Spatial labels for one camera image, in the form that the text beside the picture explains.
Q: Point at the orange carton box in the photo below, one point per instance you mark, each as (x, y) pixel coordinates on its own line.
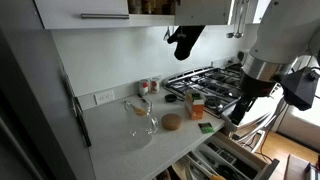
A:
(194, 103)

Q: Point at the round cork lid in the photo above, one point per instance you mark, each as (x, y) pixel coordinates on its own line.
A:
(171, 121)

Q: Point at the black oven mitt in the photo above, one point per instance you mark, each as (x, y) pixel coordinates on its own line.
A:
(185, 37)

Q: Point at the white upper cabinet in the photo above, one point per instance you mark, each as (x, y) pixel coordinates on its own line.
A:
(77, 14)

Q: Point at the orange-labelled spice jar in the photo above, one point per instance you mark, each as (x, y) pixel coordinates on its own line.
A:
(154, 85)

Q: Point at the hanging metal ladle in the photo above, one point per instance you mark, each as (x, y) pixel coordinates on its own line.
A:
(240, 10)

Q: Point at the black round lid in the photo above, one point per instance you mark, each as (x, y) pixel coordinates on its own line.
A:
(170, 98)

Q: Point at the black camera on stand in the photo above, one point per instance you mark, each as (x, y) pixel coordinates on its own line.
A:
(299, 88)

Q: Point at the gas stove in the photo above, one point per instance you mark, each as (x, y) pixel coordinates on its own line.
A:
(219, 87)

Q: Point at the white wall outlet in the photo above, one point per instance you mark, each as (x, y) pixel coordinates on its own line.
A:
(104, 97)

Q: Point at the open kitchen drawer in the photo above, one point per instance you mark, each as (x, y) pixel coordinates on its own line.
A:
(222, 157)

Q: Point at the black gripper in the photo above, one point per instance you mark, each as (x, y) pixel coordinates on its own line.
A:
(242, 106)

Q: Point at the green packet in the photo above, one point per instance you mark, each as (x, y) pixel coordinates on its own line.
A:
(206, 128)

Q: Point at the transparent glass jar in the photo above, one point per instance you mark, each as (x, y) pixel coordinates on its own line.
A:
(147, 124)

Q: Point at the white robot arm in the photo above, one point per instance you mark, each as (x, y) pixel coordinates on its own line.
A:
(289, 29)

